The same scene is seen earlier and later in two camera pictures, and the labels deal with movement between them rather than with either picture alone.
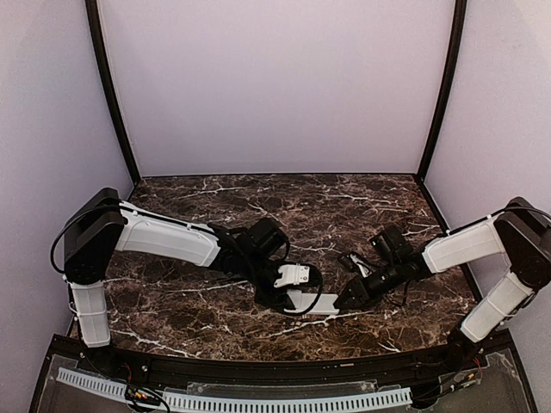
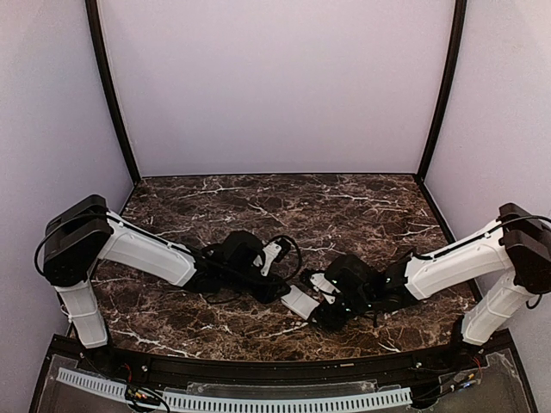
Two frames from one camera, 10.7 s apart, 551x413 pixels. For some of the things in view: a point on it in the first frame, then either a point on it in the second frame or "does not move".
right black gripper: x=366 y=291 -> x=325 y=317
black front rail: x=404 y=367 does not move
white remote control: x=302 y=300 does not move
